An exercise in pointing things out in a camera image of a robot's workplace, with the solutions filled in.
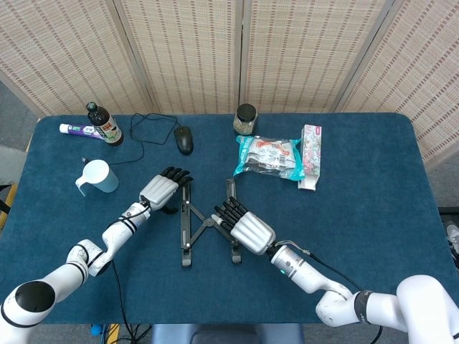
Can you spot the grey sneaker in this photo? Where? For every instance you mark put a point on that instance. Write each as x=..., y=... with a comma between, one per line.
x=453, y=238

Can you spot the small blue ball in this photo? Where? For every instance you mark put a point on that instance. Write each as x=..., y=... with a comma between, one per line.
x=95, y=329

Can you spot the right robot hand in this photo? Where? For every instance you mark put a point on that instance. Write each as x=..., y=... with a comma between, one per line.
x=252, y=233

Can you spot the blue felt table cloth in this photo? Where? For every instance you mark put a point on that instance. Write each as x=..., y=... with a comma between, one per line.
x=358, y=215

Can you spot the black computer mouse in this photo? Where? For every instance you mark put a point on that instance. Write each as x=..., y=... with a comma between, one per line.
x=184, y=140

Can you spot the black folding stand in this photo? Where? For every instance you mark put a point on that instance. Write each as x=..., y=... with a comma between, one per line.
x=186, y=229

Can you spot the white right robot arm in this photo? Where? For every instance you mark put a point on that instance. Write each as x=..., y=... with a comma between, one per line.
x=305, y=272

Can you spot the white purple toothpaste tube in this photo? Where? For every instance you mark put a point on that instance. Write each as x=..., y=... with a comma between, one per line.
x=75, y=128

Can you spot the bamboo folding screen panel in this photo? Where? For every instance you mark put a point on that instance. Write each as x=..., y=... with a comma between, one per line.
x=305, y=53
x=423, y=71
x=190, y=53
x=71, y=53

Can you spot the teal snack bag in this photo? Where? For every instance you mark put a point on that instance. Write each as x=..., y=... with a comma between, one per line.
x=269, y=154

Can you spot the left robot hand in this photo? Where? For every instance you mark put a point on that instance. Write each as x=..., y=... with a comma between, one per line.
x=159, y=190

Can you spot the dark tea bottle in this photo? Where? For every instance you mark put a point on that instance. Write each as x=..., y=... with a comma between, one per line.
x=107, y=129

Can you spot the glass jar black lid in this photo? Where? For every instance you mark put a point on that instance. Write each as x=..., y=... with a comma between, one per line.
x=245, y=120

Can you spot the floral paper carton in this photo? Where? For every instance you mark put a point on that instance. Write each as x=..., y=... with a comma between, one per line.
x=311, y=154

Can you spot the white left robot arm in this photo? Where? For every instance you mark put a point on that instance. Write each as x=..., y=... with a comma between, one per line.
x=118, y=233

